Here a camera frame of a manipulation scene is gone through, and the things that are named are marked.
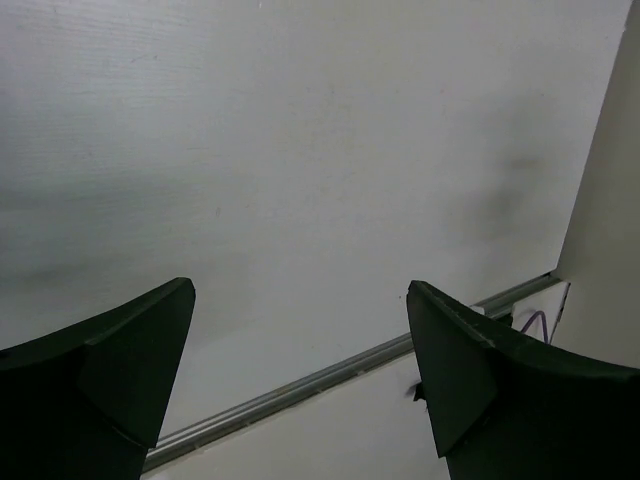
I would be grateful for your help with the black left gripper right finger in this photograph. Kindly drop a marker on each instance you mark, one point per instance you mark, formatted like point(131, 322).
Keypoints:
point(503, 405)

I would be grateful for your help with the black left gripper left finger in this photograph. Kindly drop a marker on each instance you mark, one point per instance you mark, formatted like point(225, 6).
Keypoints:
point(88, 401)

